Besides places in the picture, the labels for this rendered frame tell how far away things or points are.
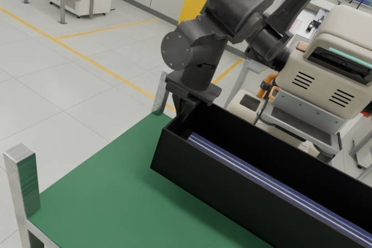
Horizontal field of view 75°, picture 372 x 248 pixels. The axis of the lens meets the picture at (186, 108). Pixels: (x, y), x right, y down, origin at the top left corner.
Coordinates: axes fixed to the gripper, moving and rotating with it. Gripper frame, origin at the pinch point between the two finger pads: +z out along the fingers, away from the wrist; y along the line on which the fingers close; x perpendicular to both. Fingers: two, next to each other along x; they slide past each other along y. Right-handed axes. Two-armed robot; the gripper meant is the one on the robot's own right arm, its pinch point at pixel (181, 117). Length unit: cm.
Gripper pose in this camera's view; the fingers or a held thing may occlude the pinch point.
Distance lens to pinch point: 52.3
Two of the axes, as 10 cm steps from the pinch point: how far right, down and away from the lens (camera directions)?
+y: 8.5, 4.8, -2.2
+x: 4.3, -4.0, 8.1
